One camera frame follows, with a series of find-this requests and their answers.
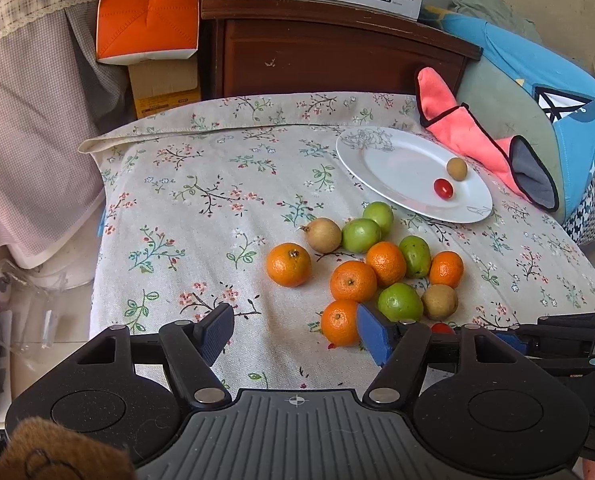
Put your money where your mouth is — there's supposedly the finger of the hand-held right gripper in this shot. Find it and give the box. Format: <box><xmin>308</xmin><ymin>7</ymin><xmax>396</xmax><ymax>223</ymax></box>
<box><xmin>494</xmin><ymin>324</ymin><xmax>595</xmax><ymax>361</ymax></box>
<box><xmin>536</xmin><ymin>310</ymin><xmax>595</xmax><ymax>333</ymax></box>

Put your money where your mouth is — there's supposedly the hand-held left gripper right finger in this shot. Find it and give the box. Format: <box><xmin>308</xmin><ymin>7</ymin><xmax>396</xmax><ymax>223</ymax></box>
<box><xmin>356</xmin><ymin>303</ymin><xmax>524</xmax><ymax>407</ymax></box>

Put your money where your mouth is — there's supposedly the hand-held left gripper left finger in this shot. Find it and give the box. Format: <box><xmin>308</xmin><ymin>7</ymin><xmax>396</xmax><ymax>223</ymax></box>
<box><xmin>72</xmin><ymin>303</ymin><xmax>236</xmax><ymax>407</ymax></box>

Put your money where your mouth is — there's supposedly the orange tangerine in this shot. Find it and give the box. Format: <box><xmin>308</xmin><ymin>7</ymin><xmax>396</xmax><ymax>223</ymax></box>
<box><xmin>320</xmin><ymin>299</ymin><xmax>362</xmax><ymax>348</ymax></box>
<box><xmin>365</xmin><ymin>241</ymin><xmax>407</xmax><ymax>282</ymax></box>
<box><xmin>266</xmin><ymin>242</ymin><xmax>312</xmax><ymax>288</ymax></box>
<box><xmin>429</xmin><ymin>251</ymin><xmax>465</xmax><ymax>289</ymax></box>
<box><xmin>329</xmin><ymin>260</ymin><xmax>379</xmax><ymax>303</ymax></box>

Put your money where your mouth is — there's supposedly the green jujube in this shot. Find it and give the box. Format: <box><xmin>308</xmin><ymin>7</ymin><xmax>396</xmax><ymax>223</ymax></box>
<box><xmin>398</xmin><ymin>235</ymin><xmax>432</xmax><ymax>279</ymax></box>
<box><xmin>377</xmin><ymin>282</ymin><xmax>424</xmax><ymax>323</ymax></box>
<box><xmin>341</xmin><ymin>218</ymin><xmax>382</xmax><ymax>254</ymax></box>
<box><xmin>362</xmin><ymin>201</ymin><xmax>395</xmax><ymax>237</ymax></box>

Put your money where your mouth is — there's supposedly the brown longan with stem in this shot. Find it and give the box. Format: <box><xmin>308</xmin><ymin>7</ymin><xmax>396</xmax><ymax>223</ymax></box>
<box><xmin>299</xmin><ymin>217</ymin><xmax>342</xmax><ymax>254</ymax></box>

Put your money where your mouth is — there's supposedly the white plate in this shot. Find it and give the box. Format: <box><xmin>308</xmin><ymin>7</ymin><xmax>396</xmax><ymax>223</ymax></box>
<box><xmin>335</xmin><ymin>126</ymin><xmax>493</xmax><ymax>224</ymax></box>

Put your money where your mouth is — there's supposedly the floral cloth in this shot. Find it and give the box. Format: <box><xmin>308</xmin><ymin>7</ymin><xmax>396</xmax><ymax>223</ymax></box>
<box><xmin>78</xmin><ymin>91</ymin><xmax>595</xmax><ymax>396</ymax></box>

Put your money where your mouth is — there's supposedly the white bucket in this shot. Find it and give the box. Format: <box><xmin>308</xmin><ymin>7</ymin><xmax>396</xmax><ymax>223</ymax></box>
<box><xmin>8</xmin><ymin>205</ymin><xmax>103</xmax><ymax>291</ymax></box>

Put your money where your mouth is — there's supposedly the clear plastic container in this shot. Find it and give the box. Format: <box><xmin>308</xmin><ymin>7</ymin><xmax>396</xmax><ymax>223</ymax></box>
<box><xmin>0</xmin><ymin>270</ymin><xmax>73</xmax><ymax>366</ymax></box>

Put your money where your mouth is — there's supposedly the brown plush toy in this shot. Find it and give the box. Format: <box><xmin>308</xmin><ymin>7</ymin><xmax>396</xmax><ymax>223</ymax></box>
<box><xmin>0</xmin><ymin>417</ymin><xmax>138</xmax><ymax>480</ymax></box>

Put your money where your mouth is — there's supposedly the pink cloth with black trim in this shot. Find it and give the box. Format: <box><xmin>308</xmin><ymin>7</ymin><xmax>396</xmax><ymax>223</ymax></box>
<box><xmin>416</xmin><ymin>66</ymin><xmax>561</xmax><ymax>212</ymax></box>

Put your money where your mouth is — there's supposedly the brown cardboard box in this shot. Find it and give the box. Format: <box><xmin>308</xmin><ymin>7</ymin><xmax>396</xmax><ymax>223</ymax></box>
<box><xmin>128</xmin><ymin>52</ymin><xmax>202</xmax><ymax>120</ymax></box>

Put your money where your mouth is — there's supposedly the blue and green plush pillow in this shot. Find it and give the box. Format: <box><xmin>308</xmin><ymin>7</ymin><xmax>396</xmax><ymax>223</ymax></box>
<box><xmin>422</xmin><ymin>7</ymin><xmax>595</xmax><ymax>223</ymax></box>

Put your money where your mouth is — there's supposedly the pink checkered cloth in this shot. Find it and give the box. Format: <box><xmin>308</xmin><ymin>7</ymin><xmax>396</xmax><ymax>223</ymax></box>
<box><xmin>0</xmin><ymin>10</ymin><xmax>133</xmax><ymax>268</ymax></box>

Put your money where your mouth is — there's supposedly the orange tissue pack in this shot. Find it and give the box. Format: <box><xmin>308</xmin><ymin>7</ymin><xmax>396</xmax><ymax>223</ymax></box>
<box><xmin>96</xmin><ymin>0</ymin><xmax>200</xmax><ymax>66</ymax></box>

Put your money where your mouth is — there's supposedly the beige plaid cloth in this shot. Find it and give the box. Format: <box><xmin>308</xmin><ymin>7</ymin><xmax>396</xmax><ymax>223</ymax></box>
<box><xmin>0</xmin><ymin>0</ymin><xmax>113</xmax><ymax>53</ymax></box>

